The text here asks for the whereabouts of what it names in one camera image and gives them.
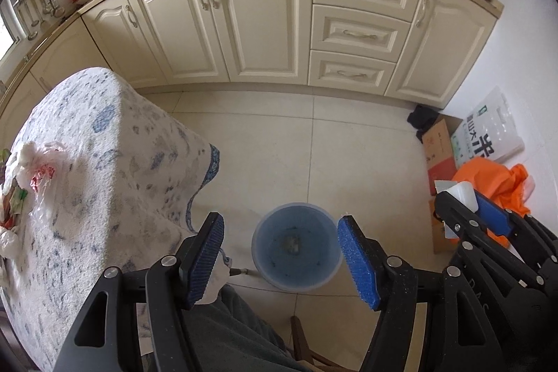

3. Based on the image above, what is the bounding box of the white rice bag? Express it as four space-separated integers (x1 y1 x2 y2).
450 86 526 171

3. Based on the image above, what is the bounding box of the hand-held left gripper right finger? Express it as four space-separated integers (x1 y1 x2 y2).
337 215 510 372

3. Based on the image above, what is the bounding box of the black cloth bundle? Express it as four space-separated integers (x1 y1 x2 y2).
407 104 439 143

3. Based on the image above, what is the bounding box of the white crumpled plastic bag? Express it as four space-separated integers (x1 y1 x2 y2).
2 142 44 198

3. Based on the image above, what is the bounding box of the blue plastic bucket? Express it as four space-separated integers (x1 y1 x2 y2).
251 203 343 291

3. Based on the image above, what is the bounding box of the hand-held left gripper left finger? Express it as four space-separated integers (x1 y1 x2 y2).
52 212 225 372

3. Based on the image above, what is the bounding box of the wooden chair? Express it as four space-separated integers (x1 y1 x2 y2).
290 315 349 372

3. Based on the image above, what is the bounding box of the round table with patterned cloth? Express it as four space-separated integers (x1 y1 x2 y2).
0 67 224 372

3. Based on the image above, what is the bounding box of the cream cabinet door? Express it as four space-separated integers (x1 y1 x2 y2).
80 1 146 89
27 18 112 94
0 70 48 147
126 0 230 85
202 0 315 84
385 0 499 108

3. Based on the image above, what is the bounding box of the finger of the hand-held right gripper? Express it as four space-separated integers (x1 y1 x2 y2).
475 191 558 281
436 191 545 294

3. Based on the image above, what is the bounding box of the orange plastic bag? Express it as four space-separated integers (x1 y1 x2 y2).
452 158 536 221

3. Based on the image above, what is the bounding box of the person's dark trouser leg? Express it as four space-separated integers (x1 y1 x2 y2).
150 284 308 372

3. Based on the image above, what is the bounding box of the row of hanging utensils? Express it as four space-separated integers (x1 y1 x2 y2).
12 0 66 42

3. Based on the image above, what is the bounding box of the cream kitchen cabinet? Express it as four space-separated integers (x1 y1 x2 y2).
0 0 504 146

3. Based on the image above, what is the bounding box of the green white snack packet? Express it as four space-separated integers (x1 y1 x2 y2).
1 184 29 227

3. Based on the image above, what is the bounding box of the red brown cardboard box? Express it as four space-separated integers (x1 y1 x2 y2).
421 113 465 197

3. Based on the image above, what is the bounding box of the plastic bag with red print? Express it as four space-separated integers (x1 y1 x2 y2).
27 140 73 225

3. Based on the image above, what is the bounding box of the window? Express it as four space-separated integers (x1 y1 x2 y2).
0 0 21 60

